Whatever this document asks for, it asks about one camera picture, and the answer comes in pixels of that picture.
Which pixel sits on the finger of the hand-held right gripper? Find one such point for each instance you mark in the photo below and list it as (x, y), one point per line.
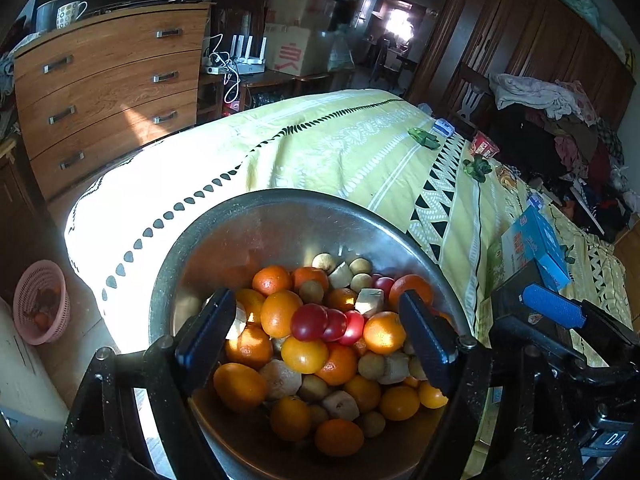
(515, 285)
(550, 305)

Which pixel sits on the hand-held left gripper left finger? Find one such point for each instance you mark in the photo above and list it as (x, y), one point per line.
(205, 340)

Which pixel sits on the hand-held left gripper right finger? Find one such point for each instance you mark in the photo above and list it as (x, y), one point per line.
(425, 340)

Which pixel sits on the heap of brown longans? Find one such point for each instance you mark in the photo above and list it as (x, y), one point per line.
(371, 365)

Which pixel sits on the pile of oranges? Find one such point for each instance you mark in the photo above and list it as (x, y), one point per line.
(280, 312)

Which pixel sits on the heap of red cherry tomatoes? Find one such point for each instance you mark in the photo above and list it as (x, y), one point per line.
(307, 322)

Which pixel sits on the large metal bowl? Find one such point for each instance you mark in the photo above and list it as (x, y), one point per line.
(260, 230)

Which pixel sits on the green white carton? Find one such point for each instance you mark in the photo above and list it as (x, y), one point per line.
(497, 260)

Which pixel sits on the blue cardboard box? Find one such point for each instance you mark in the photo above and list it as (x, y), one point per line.
(535, 240)

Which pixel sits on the small green toy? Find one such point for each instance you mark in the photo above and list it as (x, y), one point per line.
(569, 254)

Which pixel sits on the small blue white packet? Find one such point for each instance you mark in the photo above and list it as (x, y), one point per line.
(536, 201)

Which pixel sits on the orange snack packet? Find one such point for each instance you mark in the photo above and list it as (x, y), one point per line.
(507, 177)

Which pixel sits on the red snack packet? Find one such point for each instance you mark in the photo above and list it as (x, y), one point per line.
(485, 146)

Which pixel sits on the pile of mixed clothes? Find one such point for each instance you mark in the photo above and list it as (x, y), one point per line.
(575, 145)

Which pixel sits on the brown fruit scraps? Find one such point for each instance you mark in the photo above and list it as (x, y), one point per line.
(42, 317)

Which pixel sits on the pink plastic basket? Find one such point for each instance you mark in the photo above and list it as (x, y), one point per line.
(30, 285)

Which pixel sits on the white box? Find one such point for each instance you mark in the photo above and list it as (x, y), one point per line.
(25, 385)

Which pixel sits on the wooden chair with pale splat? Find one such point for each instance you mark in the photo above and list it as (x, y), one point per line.
(470, 100)

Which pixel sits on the white garment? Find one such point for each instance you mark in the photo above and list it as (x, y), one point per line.
(530, 90)

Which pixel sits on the yellow patterned bedsheet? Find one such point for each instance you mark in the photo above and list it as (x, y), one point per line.
(325, 145)

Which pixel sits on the dark wooden cabinet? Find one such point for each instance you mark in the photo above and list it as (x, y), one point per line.
(20, 210)

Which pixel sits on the brown wooden wardrobe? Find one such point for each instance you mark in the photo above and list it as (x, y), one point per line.
(500, 25)

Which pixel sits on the dark wooden side table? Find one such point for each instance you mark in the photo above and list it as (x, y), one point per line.
(270, 80)

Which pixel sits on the wooden chest of drawers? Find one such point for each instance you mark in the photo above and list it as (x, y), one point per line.
(110, 80)

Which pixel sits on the white router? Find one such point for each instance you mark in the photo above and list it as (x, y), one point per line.
(250, 65)

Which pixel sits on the pale green bundle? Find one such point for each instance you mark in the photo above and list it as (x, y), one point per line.
(580, 5)

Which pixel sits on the white patterned plastic bag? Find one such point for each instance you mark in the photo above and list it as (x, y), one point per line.
(341, 52)

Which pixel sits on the cardboard box with red print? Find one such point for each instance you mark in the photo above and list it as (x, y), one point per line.
(295, 50)

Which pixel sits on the dark wooden chair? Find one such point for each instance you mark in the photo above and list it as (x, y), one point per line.
(235, 10)

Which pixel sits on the heap of cloths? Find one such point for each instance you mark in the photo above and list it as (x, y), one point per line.
(7, 70)

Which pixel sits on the plain cardboard box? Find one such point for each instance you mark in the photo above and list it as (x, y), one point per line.
(295, 7)

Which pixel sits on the polka dot mug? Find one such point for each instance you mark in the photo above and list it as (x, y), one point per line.
(70, 15)

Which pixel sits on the grey metal cup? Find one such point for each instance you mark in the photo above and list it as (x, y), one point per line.
(46, 16)

